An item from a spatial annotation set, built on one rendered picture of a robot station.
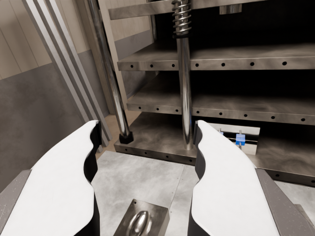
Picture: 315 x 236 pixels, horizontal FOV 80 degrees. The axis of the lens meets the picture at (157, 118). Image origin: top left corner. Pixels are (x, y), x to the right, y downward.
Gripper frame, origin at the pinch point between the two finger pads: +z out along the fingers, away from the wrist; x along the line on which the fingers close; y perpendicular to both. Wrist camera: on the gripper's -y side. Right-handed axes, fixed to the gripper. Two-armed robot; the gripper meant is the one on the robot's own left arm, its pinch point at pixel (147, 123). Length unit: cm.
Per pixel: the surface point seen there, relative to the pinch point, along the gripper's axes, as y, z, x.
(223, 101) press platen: 37, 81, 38
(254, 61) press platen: 12, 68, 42
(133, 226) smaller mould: 62, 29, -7
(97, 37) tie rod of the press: 6, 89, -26
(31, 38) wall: 23, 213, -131
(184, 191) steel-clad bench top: 64, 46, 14
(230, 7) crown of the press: -7, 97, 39
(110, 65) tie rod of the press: 20, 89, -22
